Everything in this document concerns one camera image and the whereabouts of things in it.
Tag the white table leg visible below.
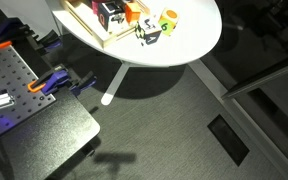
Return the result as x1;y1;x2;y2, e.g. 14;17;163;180
101;60;132;106

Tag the block with black square image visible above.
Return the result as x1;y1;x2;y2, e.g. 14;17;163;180
97;0;124;33

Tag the black cart caster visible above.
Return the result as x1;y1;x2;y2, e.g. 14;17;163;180
82;146;97;158

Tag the blue orange bar clamp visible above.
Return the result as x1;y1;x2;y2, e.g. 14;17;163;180
27;63;98;98
0;17;63;51

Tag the black cart top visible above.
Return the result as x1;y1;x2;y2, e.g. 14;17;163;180
0;3;102;180

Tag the black floor hatch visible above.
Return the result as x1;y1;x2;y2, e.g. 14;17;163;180
207;114;251;167

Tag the light wooden tray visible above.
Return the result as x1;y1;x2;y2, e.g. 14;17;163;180
59;0;152;49

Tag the grey metal door rail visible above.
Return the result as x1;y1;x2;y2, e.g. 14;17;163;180
221;58;288;100

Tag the perforated metal breadboard plate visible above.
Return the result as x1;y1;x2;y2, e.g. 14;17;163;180
0;34;57;146

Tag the orange block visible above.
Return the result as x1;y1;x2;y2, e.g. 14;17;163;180
124;2;142;25

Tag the yellow green number six block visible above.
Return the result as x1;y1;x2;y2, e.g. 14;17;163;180
158;8;180;37

